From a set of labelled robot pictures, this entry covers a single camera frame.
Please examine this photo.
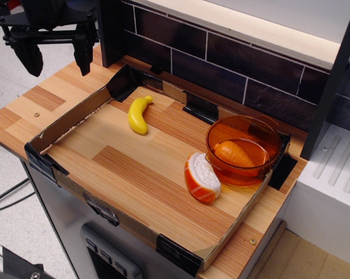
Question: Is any brass screw right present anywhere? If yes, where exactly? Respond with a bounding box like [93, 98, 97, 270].
[249, 238, 257, 245]

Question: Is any black cable on floor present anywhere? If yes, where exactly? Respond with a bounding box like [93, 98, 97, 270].
[0, 177, 36, 214]

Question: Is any cardboard fence with black tape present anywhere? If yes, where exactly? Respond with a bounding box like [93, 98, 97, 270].
[25, 65, 300, 278]

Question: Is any orange toy carrot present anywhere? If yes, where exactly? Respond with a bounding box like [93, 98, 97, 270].
[212, 140, 258, 177]

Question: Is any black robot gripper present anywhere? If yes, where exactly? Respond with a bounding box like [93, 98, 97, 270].
[0, 1, 98, 77]

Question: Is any dark grey vertical post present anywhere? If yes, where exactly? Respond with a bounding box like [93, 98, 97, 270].
[301, 20, 350, 160]

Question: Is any yellow toy banana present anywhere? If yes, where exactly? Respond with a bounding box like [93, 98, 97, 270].
[128, 95, 153, 134]

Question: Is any grey toy oven front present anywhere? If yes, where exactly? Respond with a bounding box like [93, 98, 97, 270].
[81, 224, 143, 279]

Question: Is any toy salmon sushi piece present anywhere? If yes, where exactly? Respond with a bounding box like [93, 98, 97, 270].
[184, 152, 221, 203]

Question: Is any transparent orange plastic pot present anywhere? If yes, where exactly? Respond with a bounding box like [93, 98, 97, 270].
[205, 116, 282, 187]

